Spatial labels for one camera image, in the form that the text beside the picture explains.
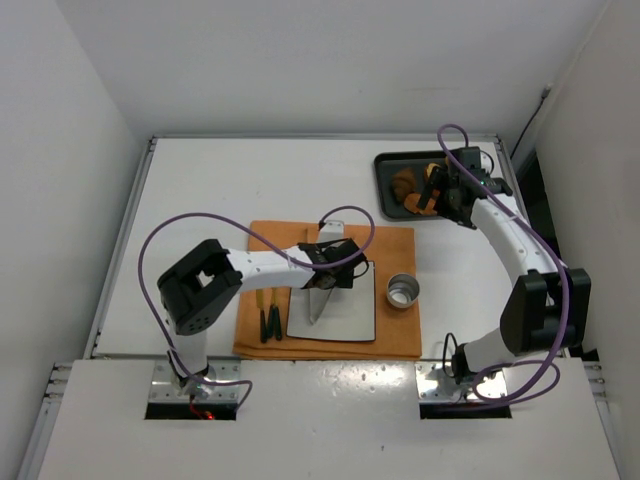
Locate stainless steel tongs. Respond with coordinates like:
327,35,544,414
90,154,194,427
308,289,332,325

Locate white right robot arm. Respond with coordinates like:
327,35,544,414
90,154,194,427
373,146,591,383

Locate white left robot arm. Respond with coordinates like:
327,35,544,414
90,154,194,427
157,238,368,387

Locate orange bread roll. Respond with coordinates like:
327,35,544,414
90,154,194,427
424,163,440,184

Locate toasted bread slice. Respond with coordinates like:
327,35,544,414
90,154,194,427
403,193,437,217

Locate brown croissant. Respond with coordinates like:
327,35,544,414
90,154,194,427
391,167,416,203

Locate white square plate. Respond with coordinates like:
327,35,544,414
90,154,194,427
286,262,376,342

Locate black baking tray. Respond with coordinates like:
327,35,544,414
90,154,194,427
373,150,447,221

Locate cream mug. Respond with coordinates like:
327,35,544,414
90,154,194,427
386,273,420,310

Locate orange cloth placemat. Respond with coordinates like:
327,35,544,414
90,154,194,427
232,220,422,360

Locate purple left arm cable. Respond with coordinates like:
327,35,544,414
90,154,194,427
138,204,377,412

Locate green handled gold spoon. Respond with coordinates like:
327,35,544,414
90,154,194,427
270,288,283,341

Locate black wall cable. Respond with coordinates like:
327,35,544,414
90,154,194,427
510,88,550,161

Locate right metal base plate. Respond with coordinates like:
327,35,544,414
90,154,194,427
414,361,507,405

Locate metal base plate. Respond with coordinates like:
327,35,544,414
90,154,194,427
148,360,240,404
414,361,507,405

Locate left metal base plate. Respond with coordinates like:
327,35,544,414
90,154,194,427
148,360,240,404

